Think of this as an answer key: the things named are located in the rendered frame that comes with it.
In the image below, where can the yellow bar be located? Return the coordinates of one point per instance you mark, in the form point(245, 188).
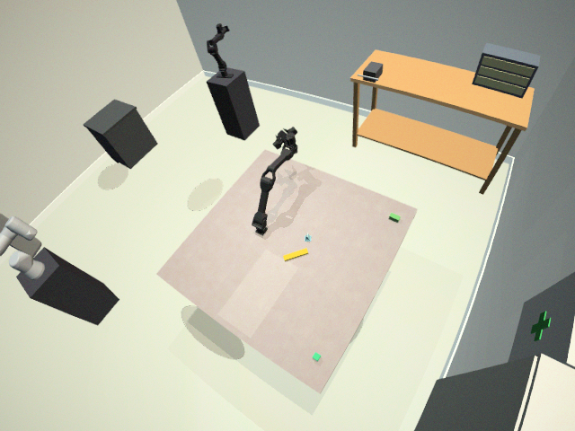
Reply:
point(295, 254)

